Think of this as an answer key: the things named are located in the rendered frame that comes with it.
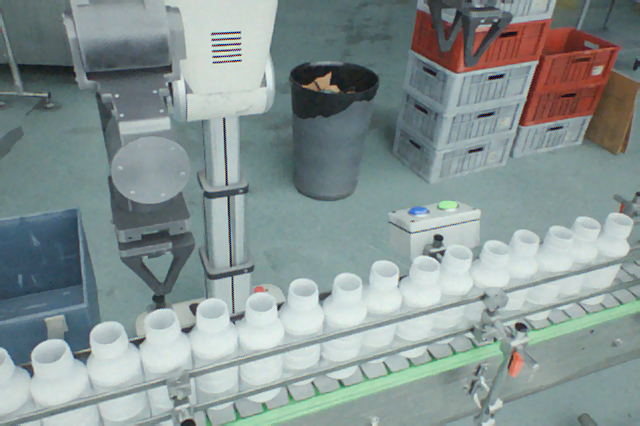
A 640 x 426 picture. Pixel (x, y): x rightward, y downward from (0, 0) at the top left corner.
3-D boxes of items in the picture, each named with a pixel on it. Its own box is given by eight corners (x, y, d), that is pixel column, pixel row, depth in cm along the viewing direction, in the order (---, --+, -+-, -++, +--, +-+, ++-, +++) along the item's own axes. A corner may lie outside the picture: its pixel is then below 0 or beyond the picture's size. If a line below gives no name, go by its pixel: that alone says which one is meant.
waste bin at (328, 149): (301, 212, 283) (308, 98, 245) (274, 170, 316) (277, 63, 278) (378, 199, 298) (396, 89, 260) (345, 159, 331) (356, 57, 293)
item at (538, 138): (512, 159, 344) (522, 128, 331) (471, 131, 373) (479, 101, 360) (582, 145, 366) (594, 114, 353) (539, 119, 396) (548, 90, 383)
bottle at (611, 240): (609, 301, 94) (650, 225, 85) (585, 311, 92) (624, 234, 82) (581, 279, 99) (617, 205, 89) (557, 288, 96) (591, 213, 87)
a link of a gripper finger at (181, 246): (131, 316, 52) (116, 239, 47) (123, 270, 58) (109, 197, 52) (201, 300, 54) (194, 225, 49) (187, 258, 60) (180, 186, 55)
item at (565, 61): (534, 93, 318) (546, 56, 305) (489, 68, 347) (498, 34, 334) (608, 82, 340) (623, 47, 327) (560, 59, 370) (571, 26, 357)
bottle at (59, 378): (45, 460, 66) (8, 373, 56) (64, 416, 70) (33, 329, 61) (95, 462, 66) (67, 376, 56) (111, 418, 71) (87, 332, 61)
